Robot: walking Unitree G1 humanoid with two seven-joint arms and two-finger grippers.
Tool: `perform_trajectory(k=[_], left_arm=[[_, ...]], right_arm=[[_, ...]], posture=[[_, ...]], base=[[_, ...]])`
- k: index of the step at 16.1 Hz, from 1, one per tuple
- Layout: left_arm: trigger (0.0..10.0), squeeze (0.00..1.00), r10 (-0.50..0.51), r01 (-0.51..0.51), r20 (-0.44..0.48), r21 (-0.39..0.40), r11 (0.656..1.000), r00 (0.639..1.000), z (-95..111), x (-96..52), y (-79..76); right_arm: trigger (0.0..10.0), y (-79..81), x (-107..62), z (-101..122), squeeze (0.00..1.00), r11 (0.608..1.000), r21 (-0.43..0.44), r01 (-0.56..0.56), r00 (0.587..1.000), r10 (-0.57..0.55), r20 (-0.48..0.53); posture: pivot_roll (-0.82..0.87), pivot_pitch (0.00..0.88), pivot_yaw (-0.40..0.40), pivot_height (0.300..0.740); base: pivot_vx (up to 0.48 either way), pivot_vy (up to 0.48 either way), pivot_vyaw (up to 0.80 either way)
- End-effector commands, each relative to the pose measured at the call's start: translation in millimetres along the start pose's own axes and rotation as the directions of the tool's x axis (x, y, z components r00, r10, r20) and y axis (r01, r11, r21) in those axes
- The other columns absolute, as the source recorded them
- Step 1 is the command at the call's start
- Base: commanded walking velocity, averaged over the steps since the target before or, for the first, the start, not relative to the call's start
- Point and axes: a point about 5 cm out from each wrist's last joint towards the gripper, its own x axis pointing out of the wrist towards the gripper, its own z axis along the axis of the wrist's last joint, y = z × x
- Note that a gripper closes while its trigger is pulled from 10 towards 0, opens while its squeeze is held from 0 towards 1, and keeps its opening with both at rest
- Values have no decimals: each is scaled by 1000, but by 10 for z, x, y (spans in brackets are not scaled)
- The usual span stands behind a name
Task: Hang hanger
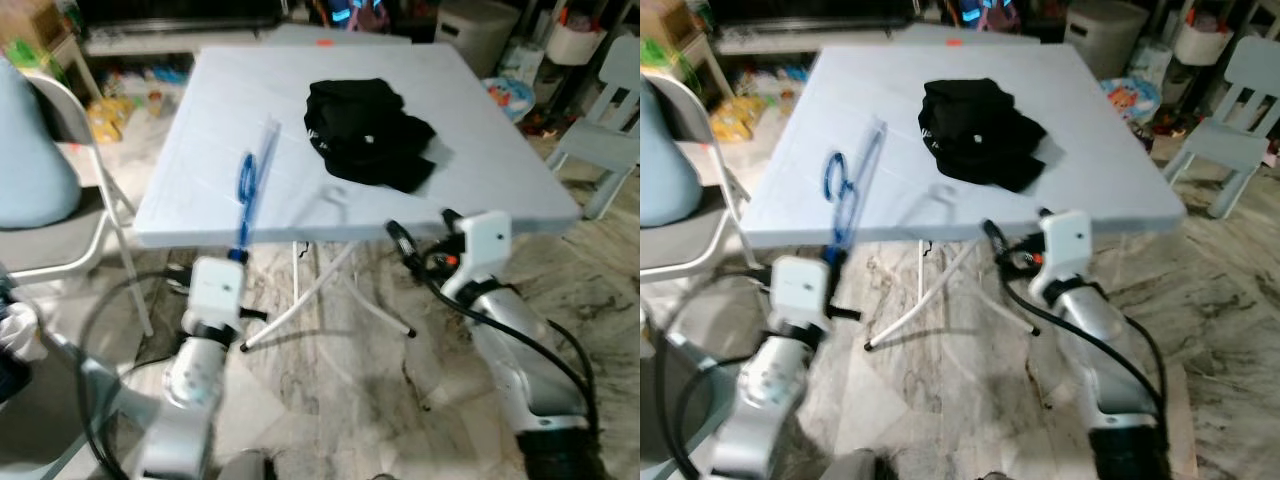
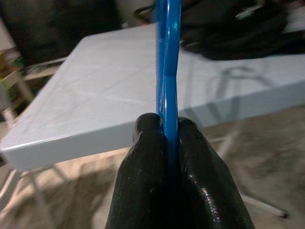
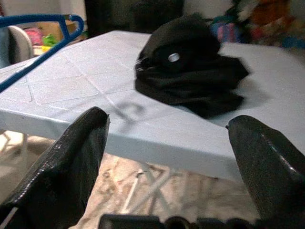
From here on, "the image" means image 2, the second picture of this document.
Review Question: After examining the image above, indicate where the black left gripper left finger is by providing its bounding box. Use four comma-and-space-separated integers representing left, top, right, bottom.
104, 113, 169, 229

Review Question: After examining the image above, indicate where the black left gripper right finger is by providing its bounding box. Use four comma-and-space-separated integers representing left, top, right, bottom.
176, 116, 256, 229

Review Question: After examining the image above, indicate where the blue plastic hanger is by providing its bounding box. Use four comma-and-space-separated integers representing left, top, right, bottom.
155, 0, 183, 229

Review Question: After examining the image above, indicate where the black knit garment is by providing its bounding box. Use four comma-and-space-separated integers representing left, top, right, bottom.
133, 0, 305, 62

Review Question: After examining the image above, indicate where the white folding table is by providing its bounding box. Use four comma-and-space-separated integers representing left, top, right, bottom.
0, 22, 305, 229

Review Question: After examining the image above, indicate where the white shelf frame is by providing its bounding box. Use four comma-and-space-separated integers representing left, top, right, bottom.
0, 45, 69, 122

